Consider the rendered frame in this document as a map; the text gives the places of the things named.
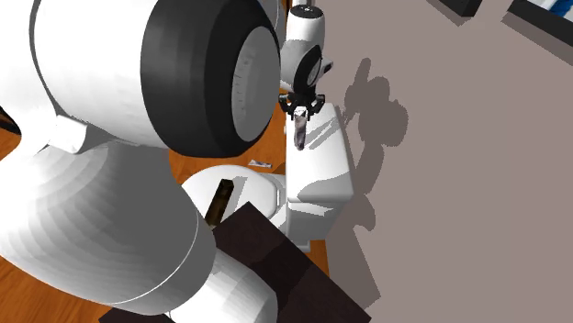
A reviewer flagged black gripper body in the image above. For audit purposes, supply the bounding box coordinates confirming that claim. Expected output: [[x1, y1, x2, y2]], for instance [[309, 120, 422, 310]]
[[289, 91, 317, 111]]

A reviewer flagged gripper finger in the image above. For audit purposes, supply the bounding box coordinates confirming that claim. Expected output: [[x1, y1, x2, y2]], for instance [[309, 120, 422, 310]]
[[278, 95, 297, 121], [308, 93, 326, 119]]

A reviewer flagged silver grey elongated object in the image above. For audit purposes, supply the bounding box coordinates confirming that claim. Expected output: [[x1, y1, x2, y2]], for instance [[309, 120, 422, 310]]
[[292, 109, 309, 151]]

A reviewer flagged black frame with blue panel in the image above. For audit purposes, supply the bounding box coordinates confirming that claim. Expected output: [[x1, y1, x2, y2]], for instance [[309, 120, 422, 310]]
[[509, 0, 573, 48]]

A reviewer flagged brown rectangular box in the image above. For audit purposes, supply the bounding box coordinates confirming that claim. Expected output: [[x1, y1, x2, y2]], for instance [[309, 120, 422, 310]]
[[204, 178, 237, 228]]

